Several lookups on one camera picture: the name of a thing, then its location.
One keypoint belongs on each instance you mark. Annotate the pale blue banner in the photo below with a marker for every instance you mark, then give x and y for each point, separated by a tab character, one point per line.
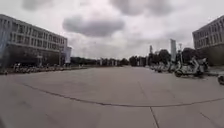
67	55

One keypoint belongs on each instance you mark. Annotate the distant row of trees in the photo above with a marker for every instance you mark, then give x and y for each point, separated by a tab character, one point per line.
90	61

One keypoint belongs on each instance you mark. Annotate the long pale office building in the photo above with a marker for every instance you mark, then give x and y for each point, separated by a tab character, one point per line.
33	40

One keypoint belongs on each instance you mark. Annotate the group of dark trees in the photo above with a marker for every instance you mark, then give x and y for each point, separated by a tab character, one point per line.
163	55

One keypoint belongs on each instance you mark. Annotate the row of pale scooters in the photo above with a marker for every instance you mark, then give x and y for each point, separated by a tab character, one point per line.
190	69

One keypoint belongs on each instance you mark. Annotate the grey multi-storey building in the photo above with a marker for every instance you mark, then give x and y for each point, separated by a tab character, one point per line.
210	35

